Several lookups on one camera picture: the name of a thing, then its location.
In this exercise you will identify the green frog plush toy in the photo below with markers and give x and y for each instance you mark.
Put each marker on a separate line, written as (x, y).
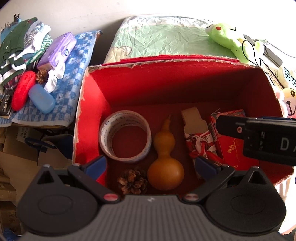
(245, 50)

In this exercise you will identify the clear packing tape roll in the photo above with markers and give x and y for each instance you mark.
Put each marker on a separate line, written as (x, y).
(125, 136)

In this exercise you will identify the blue checkered towel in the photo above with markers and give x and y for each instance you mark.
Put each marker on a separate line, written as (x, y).
(66, 93)

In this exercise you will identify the purple tissue pack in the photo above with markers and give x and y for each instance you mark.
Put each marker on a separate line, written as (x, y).
(57, 52)

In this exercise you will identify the small pine cone on towel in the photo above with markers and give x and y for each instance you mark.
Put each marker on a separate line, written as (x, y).
(42, 76)

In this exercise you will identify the red white knotted tassel card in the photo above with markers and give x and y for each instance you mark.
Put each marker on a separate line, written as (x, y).
(198, 137)

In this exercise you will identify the tan calabash gourd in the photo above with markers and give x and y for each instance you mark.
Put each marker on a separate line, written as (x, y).
(165, 173)

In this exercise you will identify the blue oval case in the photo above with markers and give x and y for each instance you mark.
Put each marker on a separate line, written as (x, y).
(41, 99)

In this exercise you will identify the pile of folded clothes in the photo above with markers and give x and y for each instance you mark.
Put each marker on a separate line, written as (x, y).
(22, 48)

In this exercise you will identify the large red cardboard box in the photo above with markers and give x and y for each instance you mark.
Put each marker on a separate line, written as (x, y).
(162, 87)

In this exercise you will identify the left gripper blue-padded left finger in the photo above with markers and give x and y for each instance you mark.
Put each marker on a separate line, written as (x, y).
(85, 177)

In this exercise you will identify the green bed sheet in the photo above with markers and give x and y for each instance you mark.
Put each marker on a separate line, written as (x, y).
(144, 36)

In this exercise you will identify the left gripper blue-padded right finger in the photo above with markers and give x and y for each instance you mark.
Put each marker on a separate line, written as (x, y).
(215, 176)

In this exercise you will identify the brown pine cone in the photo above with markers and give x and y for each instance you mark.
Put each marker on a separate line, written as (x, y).
(133, 181)

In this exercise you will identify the red patterned gift box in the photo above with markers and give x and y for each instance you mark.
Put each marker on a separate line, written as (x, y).
(228, 148)

